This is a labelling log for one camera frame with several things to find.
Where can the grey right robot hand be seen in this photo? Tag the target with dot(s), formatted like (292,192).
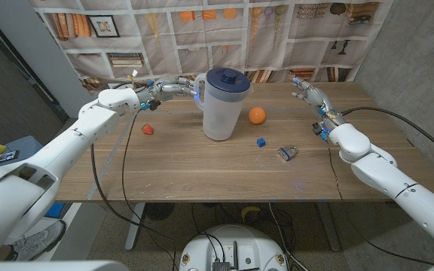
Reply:
(316,98)

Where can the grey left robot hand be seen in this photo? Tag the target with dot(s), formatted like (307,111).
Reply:
(168,89)

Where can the dark blue pitcher lid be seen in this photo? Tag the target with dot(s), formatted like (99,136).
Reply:
(220,84)

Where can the translucent plastic pitcher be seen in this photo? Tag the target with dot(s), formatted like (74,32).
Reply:
(220,116)

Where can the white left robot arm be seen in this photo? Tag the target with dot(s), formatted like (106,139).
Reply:
(51,162)

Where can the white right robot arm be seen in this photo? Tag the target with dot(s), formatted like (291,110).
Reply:
(390,177)

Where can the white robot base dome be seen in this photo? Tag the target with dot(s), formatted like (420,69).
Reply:
(236,237)

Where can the orange ball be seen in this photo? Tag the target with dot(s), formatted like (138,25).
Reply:
(257,116)

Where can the small blue cube block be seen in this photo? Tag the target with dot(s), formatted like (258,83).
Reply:
(261,142)

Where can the small red toy strawberry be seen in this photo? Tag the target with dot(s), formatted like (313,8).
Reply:
(147,130)

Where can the silver blue padlock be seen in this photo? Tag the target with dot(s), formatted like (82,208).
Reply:
(286,153)

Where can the printed bookshelf backdrop cloth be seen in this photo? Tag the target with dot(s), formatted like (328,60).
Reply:
(202,34)

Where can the black round floor fan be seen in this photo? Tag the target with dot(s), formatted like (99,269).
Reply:
(159,211)

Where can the grey table leg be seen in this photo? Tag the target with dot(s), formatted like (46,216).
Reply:
(328,226)

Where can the yellow banana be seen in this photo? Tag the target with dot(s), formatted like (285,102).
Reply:
(250,211)

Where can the white table leg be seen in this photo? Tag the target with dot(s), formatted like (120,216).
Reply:
(135,226)

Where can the white platform with blue pads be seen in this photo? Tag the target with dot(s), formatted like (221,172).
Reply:
(54,210)

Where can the black smartphone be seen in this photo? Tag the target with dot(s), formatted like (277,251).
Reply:
(3,157)

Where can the grey sneaker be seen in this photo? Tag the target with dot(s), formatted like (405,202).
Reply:
(40,241)

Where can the white robot torso edge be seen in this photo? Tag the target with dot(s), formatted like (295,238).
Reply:
(51,266)

